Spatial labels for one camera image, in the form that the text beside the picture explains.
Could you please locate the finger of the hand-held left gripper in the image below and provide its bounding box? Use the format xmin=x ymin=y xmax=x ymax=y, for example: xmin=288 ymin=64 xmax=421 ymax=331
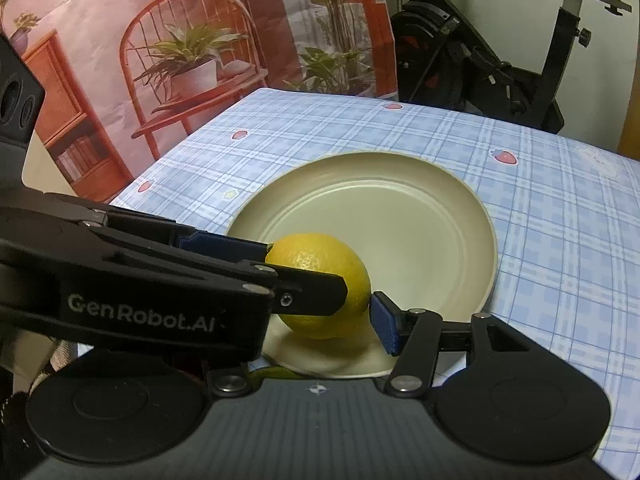
xmin=100 ymin=239 xmax=349 ymax=317
xmin=30 ymin=192 xmax=271 ymax=264

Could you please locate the brown wooden door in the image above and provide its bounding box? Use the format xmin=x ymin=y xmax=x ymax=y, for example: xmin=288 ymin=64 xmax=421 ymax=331
xmin=617 ymin=100 xmax=640 ymax=162

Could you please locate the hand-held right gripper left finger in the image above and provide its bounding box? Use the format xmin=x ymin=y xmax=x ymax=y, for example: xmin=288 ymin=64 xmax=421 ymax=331
xmin=202 ymin=358 xmax=264 ymax=399

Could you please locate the black exercise bike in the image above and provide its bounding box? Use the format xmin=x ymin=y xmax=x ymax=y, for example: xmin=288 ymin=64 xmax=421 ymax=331
xmin=390 ymin=0 xmax=636 ymax=136

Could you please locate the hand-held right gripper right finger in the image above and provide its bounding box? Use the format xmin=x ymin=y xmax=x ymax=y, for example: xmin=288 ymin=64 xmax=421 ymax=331
xmin=369 ymin=290 xmax=551 ymax=395

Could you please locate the blue plaid tablecloth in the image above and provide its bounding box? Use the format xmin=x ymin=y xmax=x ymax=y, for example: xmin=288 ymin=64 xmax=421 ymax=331
xmin=109 ymin=87 xmax=640 ymax=476

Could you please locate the floral red curtain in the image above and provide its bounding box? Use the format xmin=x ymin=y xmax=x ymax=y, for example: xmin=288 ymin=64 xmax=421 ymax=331
xmin=0 ymin=0 xmax=401 ymax=206

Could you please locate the yellow lemon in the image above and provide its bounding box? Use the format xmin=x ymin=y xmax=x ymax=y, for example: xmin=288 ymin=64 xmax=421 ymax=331
xmin=265 ymin=232 xmax=372 ymax=341

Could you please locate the cream round plate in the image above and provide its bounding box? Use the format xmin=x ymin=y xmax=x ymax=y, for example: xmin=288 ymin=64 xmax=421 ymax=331
xmin=226 ymin=151 xmax=499 ymax=379

